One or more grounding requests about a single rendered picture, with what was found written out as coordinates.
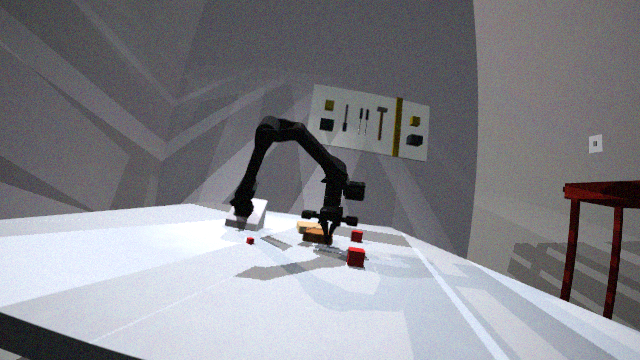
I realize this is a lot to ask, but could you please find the red square block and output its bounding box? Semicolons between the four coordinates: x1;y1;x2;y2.
346;246;365;268
350;230;363;242

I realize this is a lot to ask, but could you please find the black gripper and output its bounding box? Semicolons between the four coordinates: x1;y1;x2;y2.
301;196;358;244

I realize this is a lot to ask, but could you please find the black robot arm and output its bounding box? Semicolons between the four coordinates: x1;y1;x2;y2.
230;116;366;222

